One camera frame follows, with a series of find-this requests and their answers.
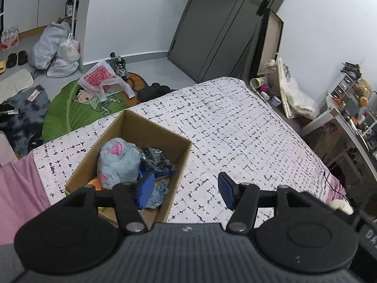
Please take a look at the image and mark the white cabinet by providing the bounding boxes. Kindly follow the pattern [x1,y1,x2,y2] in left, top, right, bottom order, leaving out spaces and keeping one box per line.
[0,0,77,33]

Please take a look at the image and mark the dark grey door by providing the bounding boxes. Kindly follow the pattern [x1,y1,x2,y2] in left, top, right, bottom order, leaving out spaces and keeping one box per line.
[168,0,298,83]

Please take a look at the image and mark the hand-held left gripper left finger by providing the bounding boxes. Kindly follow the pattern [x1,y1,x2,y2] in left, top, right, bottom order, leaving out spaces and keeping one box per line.
[54,172,156,236]

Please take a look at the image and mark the cream plush item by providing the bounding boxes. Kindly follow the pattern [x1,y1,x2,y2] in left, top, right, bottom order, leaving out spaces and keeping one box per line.
[329,200,354,215]

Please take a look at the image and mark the black plastic-wrapped packet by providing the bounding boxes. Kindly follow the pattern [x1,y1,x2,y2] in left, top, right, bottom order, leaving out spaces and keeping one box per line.
[138,146,176,180]

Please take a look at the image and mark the pale plastic bag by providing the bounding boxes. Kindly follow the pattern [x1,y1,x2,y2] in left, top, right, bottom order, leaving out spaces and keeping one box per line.
[47,59,80,79]

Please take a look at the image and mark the large grey plastic bag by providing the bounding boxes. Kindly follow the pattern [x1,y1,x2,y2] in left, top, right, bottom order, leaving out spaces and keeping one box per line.
[28,21,73,70]

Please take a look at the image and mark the cardboard box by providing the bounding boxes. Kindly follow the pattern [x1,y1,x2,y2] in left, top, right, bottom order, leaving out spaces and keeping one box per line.
[65,109,193,230]

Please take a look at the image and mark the cream tote bag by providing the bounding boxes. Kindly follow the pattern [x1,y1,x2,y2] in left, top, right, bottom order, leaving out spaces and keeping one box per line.
[278,57,320,120]

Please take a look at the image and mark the blue grey shaggy rug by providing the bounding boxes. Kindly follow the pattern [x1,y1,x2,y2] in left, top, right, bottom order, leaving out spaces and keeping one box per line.
[0,85,50,158]

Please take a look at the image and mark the white plastic bag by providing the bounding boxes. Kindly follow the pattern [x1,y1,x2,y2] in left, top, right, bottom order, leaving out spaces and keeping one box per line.
[57,40,81,62]

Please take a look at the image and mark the black cable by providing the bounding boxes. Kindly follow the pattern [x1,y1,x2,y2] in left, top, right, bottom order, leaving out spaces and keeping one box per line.
[322,171,346,198]

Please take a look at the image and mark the blue cloth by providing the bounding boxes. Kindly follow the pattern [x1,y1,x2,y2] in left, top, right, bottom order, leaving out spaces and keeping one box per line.
[144,180,169,210]

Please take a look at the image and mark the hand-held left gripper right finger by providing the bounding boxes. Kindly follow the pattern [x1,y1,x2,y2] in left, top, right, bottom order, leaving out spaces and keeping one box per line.
[218,172,333,236]

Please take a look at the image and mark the pink bed sheet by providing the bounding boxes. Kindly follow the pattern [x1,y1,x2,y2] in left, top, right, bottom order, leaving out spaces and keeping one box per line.
[0,152,348,246]

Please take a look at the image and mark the clear bottle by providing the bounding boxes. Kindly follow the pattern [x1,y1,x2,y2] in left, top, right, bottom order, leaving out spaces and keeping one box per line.
[263,59,279,79]

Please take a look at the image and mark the black door handle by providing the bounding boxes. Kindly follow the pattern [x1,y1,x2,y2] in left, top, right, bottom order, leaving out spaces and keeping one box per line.
[253,0,274,15]

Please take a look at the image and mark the woven basket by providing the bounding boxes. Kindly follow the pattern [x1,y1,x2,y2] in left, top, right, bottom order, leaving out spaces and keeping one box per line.
[355,78,372,96]

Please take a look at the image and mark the black shoes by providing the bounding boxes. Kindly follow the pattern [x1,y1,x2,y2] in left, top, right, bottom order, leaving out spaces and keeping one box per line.
[138,83,179,102]

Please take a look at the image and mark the red print plastic bag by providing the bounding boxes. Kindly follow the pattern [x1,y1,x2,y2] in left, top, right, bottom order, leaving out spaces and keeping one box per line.
[78,60,136,102]

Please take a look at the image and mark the white floor mat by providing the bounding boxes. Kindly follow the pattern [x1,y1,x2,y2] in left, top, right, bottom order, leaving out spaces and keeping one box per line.
[0,69,33,102]

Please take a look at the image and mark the brown board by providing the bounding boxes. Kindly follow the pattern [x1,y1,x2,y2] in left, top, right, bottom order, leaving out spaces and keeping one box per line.
[256,9,285,77]

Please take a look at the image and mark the black white sneakers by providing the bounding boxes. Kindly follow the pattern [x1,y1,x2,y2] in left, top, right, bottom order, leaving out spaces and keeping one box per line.
[106,52,128,80]

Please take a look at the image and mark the white black patterned blanket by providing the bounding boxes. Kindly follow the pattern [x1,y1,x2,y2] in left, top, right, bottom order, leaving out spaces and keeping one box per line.
[32,77,336,223]

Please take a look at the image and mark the green leaf rug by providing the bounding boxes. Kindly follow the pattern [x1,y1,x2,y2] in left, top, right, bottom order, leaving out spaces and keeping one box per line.
[42,72,148,142]

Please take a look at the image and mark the white rack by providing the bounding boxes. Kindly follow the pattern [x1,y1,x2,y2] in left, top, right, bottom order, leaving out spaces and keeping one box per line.
[65,0,83,71]

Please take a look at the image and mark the grey pink plush toy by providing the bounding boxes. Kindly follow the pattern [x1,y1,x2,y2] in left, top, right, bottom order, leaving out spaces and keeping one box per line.
[97,137,142,190]

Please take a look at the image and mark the grey drawer unit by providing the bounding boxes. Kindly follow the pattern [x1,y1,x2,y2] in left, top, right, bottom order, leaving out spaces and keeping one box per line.
[334,75,361,101]

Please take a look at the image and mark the white desk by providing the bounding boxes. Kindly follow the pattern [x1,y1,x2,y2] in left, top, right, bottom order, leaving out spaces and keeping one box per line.
[300,93,377,183]

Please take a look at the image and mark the bottled water pack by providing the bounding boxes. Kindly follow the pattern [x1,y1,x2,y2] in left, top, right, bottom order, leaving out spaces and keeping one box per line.
[0,27,20,50]

